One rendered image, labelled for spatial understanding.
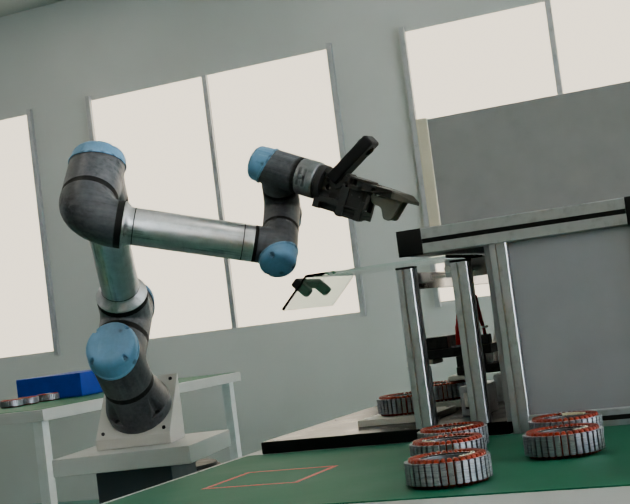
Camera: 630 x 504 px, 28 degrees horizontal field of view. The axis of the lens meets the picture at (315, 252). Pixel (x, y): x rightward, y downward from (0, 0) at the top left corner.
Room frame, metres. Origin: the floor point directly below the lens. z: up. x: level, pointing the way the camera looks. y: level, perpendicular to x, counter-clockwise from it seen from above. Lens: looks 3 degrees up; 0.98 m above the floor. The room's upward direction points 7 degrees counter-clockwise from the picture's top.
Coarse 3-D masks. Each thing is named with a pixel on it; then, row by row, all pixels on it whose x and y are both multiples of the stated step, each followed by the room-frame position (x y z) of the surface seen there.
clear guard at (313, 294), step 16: (448, 256) 2.21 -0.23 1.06; (464, 256) 2.30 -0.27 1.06; (480, 256) 2.40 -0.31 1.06; (336, 272) 2.28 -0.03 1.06; (352, 272) 2.34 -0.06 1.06; (368, 272) 2.45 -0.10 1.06; (304, 288) 2.33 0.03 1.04; (320, 288) 2.40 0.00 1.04; (336, 288) 2.48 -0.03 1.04; (288, 304) 2.32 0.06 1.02; (304, 304) 2.39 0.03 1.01; (320, 304) 2.47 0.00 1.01
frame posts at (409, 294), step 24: (456, 264) 2.16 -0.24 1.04; (408, 288) 2.19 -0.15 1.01; (456, 288) 2.16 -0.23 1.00; (408, 312) 2.20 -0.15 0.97; (456, 312) 2.16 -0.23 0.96; (408, 336) 2.20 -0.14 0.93; (480, 336) 2.17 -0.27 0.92; (408, 360) 2.20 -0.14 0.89; (480, 360) 2.15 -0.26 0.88; (480, 384) 2.15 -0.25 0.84; (432, 408) 2.21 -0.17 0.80; (480, 408) 2.15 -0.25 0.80
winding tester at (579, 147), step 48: (576, 96) 2.16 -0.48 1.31; (624, 96) 2.13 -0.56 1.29; (432, 144) 2.26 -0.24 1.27; (480, 144) 2.23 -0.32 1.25; (528, 144) 2.20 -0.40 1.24; (576, 144) 2.16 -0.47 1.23; (624, 144) 2.13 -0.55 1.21; (432, 192) 2.26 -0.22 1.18; (480, 192) 2.23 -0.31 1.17; (528, 192) 2.20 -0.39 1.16; (576, 192) 2.17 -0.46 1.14; (624, 192) 2.14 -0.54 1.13
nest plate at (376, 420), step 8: (440, 408) 2.43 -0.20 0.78; (448, 408) 2.41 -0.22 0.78; (376, 416) 2.43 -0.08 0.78; (384, 416) 2.41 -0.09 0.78; (392, 416) 2.38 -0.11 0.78; (400, 416) 2.36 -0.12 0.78; (408, 416) 2.34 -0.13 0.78; (440, 416) 2.36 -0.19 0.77; (360, 424) 2.38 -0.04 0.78; (368, 424) 2.37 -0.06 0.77; (376, 424) 2.37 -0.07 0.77; (384, 424) 2.36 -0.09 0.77
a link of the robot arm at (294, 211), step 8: (264, 200) 2.58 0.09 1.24; (272, 200) 2.56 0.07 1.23; (280, 200) 2.55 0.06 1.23; (288, 200) 2.56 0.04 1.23; (296, 200) 2.58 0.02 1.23; (264, 208) 2.59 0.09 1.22; (272, 208) 2.56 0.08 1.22; (280, 208) 2.55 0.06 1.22; (288, 208) 2.56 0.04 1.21; (296, 208) 2.58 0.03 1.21; (264, 216) 2.57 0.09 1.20; (272, 216) 2.54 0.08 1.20; (288, 216) 2.54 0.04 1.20; (296, 216) 2.56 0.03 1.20
